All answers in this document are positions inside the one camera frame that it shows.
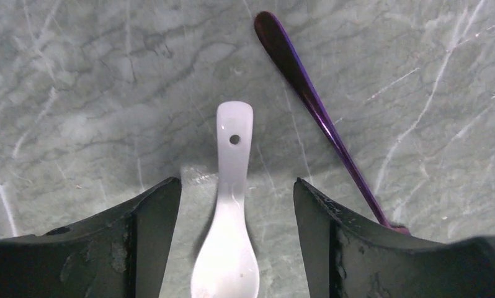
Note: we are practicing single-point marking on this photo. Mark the purple fork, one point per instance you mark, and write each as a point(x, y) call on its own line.
point(279, 47)

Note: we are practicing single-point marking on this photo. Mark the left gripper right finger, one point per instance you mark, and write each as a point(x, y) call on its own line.
point(347, 255)

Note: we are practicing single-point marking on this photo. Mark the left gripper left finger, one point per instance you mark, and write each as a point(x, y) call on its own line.
point(120, 252)

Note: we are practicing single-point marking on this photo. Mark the white plastic utensil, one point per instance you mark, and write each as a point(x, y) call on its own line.
point(226, 265)

